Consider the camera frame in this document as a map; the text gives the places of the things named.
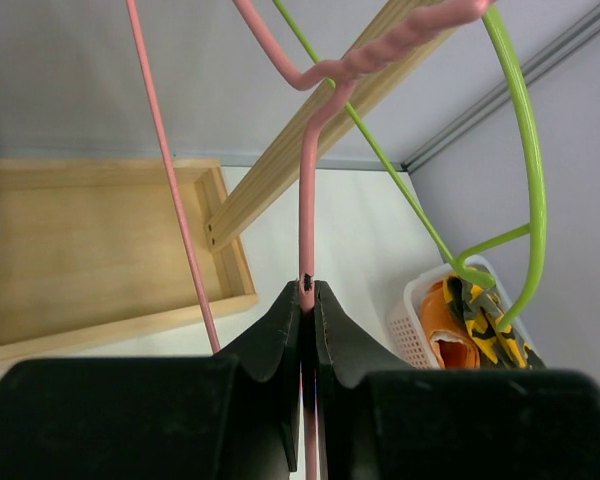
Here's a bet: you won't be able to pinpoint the pink wire hanger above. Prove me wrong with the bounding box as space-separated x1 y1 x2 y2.
127 1 489 479

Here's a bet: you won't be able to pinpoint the camouflage trousers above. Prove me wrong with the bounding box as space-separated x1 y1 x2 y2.
442 274 545 369

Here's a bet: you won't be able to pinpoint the wooden clothes rack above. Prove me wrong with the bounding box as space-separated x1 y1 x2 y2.
0 0 461 369

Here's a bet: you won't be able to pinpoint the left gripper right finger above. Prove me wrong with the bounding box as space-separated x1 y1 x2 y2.
314 281 600 479

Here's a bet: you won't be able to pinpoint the white plastic basket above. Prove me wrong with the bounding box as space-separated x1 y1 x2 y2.
386 255 529 369

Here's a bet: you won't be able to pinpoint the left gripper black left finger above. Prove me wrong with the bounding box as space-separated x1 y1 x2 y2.
0 282 300 479

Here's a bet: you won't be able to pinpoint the orange white cloth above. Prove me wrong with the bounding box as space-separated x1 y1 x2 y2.
419 281 480 369

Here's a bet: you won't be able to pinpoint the green plastic hanger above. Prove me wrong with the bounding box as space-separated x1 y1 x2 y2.
266 1 548 331

